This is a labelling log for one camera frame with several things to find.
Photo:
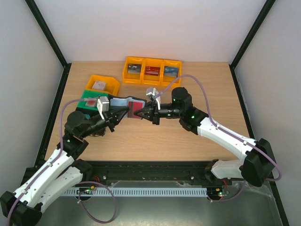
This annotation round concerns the white slotted cable duct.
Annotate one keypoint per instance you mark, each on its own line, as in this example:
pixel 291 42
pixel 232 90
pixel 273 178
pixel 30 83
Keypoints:
pixel 138 192

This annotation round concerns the red VIP card stack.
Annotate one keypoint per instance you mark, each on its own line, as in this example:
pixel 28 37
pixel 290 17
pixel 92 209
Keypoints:
pixel 151 70

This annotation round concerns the black frame post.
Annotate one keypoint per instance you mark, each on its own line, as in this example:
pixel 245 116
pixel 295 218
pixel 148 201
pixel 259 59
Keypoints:
pixel 252 32
pixel 47 32

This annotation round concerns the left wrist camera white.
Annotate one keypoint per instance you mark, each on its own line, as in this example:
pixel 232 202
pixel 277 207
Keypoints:
pixel 102 105

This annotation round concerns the grey VIP card stack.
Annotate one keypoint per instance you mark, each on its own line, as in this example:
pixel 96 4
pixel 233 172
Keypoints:
pixel 134 68

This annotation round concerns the blue VIP card stack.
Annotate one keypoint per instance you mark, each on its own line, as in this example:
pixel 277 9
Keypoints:
pixel 170 71

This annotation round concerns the black leather card holder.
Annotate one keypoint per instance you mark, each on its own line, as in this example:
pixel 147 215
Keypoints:
pixel 123 101

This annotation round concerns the yellow bin with red cards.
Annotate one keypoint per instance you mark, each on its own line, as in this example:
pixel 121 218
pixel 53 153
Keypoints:
pixel 149 79

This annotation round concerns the white red-circle card stack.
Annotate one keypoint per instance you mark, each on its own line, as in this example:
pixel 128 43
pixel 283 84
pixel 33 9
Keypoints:
pixel 91 103

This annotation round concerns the white floral card stack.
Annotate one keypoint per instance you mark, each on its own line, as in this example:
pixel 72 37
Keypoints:
pixel 99 85

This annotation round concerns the yellow bin with grey cards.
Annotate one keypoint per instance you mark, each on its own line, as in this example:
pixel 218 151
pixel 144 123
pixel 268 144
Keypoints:
pixel 133 78

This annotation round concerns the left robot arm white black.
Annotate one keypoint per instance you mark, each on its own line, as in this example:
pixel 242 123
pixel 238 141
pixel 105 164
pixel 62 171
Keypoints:
pixel 25 206

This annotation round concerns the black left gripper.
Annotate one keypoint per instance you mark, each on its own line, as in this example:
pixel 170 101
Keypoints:
pixel 112 119

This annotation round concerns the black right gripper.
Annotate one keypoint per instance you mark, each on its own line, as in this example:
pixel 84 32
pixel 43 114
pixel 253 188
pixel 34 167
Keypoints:
pixel 155 114

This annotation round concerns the yellow bin near green bin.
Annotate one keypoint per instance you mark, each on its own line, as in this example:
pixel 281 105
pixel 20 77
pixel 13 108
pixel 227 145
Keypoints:
pixel 112 86

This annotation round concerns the yellow bin with blue cards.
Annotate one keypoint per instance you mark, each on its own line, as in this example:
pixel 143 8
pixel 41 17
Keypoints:
pixel 165 81

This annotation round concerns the black frame post left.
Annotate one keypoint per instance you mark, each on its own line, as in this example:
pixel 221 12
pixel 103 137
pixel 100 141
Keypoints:
pixel 47 32

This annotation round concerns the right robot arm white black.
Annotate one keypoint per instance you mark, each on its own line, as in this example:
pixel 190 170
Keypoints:
pixel 199 123

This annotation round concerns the black frame post right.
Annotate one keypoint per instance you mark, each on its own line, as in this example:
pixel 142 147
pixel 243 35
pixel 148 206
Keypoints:
pixel 252 32

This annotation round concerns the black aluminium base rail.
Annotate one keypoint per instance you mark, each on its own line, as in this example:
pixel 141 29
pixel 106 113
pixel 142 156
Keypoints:
pixel 199 173

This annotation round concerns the green plastic bin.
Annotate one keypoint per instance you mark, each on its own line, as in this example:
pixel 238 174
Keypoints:
pixel 91 95

